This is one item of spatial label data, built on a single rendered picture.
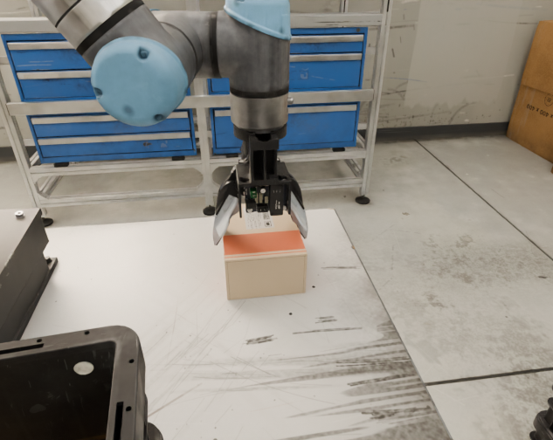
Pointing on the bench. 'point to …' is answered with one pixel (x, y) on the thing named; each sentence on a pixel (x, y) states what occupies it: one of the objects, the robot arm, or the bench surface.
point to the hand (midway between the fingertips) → (260, 238)
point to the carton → (264, 256)
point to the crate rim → (11, 354)
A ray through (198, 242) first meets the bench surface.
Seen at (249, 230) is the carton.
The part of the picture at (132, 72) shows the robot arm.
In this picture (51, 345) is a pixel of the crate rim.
